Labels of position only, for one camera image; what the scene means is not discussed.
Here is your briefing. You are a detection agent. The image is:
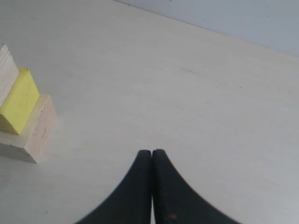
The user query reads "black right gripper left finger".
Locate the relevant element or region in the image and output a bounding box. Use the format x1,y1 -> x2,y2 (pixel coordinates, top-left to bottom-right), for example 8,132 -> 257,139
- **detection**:
78,150 -> 152,224

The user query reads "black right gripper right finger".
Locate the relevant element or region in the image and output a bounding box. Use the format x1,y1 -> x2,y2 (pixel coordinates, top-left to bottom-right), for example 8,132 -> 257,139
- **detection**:
152,149 -> 236,224

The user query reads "large light wooden cube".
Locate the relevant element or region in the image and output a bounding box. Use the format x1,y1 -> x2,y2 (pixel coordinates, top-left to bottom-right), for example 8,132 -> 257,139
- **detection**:
0,94 -> 57,163

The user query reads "yellow painted cube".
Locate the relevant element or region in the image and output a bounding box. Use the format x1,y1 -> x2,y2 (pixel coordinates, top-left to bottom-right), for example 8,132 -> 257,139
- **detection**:
0,68 -> 40,134

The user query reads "medium plywood cube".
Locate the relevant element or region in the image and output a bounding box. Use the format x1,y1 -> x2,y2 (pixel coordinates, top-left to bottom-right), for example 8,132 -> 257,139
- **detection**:
0,43 -> 19,106

